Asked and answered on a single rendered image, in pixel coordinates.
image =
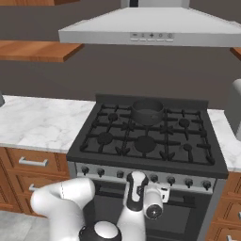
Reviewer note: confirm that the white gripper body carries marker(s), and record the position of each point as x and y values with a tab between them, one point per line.
158	186

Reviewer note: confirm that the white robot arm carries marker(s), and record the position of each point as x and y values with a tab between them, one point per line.
64	204

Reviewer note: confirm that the black stove knob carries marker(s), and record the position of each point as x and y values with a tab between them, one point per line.
153	178
171	180
188	182
206	184
120	173
100	172
84	170

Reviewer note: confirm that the black and steel stove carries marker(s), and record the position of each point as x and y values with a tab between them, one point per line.
147	163

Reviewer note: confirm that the dark oven door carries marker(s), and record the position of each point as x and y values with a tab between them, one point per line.
182	219

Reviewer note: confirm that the dark grey pot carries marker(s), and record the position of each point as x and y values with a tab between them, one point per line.
147	114

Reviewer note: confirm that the wooden drawer front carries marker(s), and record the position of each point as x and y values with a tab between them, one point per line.
221	233
34	153
234	183
229	210
25	180

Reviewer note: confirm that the pale grey rounded appliance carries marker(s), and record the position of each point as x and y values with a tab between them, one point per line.
235	106

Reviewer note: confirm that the wooden cupboard door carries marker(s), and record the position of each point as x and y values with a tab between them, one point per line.
4	185

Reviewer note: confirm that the grey range hood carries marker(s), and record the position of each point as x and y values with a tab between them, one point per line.
150	25

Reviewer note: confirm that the wooden wall shelf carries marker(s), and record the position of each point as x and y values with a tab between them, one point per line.
37	50
237	52

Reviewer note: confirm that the wooden wall cupboard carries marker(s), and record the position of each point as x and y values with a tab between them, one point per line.
31	2

